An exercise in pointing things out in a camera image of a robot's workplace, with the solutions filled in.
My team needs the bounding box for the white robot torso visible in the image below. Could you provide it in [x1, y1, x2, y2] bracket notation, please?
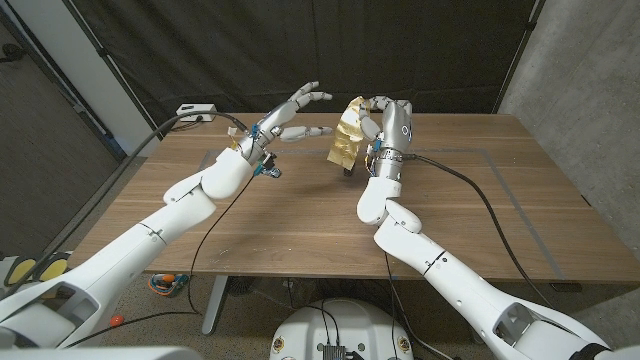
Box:
[269, 298, 414, 360]

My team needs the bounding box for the white power strip box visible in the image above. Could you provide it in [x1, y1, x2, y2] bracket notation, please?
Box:
[175, 103, 218, 123]

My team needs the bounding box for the yellow black foot pedal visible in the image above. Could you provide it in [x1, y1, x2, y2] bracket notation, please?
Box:
[3, 255, 39, 287]
[38, 252, 71, 282]

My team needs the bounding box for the thick black cable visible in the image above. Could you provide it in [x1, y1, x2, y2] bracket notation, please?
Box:
[401, 153, 555, 309]
[0, 110, 250, 302]

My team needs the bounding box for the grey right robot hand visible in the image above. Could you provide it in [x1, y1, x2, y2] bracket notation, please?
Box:
[357, 95, 415, 156]

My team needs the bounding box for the black backdrop pole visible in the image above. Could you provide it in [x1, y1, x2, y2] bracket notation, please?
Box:
[62, 0, 164, 140]
[493, 0, 546, 114]

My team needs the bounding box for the black curtain backdrop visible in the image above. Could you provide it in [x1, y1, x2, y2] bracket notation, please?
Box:
[69, 0, 539, 136]

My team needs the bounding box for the orange teal tool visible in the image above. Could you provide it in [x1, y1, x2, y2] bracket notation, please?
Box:
[148, 272, 191, 298]

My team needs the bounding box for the thin black cable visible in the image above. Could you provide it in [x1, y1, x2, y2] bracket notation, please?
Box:
[64, 173, 257, 348]
[382, 251, 419, 349]

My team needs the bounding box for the grey table leg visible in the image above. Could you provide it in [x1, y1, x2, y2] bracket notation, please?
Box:
[201, 274, 229, 336]

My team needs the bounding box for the gold foil envelope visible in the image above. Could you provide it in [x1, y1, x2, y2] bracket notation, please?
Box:
[326, 95, 372, 171]

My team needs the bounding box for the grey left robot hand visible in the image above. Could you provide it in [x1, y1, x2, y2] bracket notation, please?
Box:
[237, 81, 334, 162]

